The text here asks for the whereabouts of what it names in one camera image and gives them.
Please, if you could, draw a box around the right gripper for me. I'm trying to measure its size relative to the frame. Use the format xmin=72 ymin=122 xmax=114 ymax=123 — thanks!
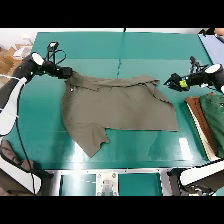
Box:
xmin=163 ymin=72 xmax=190 ymax=92

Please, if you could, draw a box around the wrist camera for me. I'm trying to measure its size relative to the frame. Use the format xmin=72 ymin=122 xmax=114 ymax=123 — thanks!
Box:
xmin=45 ymin=41 xmax=68 ymax=66
xmin=188 ymin=55 xmax=210 ymax=75

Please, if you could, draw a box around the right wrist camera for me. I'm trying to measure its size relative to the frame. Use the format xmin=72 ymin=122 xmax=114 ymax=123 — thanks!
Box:
xmin=188 ymin=55 xmax=210 ymax=75

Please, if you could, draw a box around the silver frame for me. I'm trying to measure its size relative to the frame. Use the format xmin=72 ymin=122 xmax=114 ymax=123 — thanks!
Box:
xmin=42 ymin=167 xmax=224 ymax=197

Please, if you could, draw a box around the black cable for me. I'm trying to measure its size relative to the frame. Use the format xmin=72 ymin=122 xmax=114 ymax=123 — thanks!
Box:
xmin=15 ymin=84 xmax=37 ymax=195

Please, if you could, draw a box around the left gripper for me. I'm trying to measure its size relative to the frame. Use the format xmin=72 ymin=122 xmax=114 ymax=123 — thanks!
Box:
xmin=54 ymin=66 xmax=74 ymax=80

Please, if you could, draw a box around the green garment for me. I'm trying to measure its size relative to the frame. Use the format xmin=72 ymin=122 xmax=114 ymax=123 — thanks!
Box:
xmin=199 ymin=93 xmax=224 ymax=158

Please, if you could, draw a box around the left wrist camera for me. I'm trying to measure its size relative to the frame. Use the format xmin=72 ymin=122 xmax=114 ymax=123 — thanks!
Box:
xmin=45 ymin=41 xmax=68 ymax=66

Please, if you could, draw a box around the dark brown garment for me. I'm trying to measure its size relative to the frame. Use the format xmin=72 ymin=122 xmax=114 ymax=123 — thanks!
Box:
xmin=0 ymin=138 xmax=36 ymax=175

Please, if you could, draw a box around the olive grey shirt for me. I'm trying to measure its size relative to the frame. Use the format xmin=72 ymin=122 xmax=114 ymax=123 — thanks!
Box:
xmin=60 ymin=70 xmax=180 ymax=159

